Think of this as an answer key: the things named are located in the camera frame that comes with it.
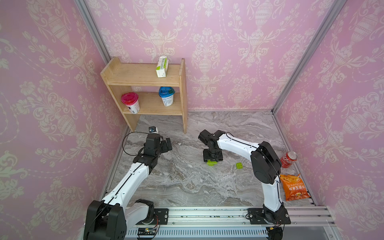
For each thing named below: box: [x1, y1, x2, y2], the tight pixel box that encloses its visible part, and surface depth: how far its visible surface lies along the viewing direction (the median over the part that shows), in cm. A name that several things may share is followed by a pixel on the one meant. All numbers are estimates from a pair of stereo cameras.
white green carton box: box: [156, 55, 169, 78], surface depth 79 cm
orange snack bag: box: [280, 173, 311, 201], surface depth 80 cm
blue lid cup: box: [158, 86, 176, 107], surface depth 91 cm
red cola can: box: [280, 150, 298, 169], surface depth 85 cm
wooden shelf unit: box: [100, 57, 189, 135], surface depth 85 cm
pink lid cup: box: [121, 92, 140, 114], surface depth 87 cm
